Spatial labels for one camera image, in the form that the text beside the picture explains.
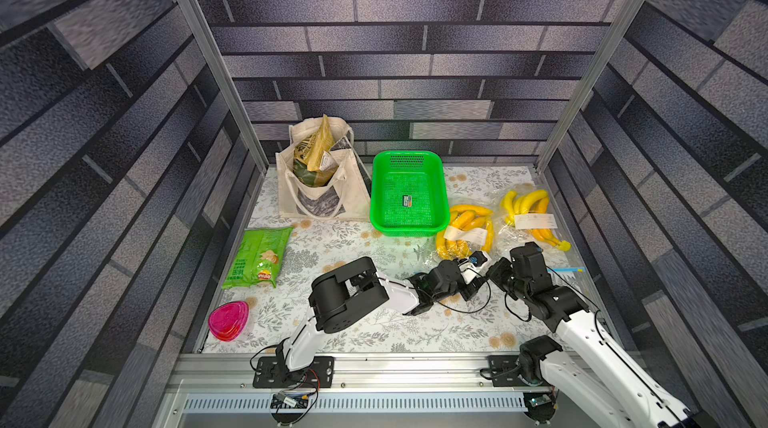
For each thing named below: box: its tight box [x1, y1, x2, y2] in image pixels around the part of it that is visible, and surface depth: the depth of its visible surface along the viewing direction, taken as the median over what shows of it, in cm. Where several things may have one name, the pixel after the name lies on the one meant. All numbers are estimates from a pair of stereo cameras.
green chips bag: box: [222, 227, 294, 290], surface depth 89 cm
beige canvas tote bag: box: [275, 116, 372, 222], surface depth 94 cm
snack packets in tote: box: [292, 114, 349, 188], surface depth 94 cm
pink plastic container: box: [208, 301, 250, 342], surface depth 74 cm
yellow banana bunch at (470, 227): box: [436, 204, 494, 260], surface depth 96 cm
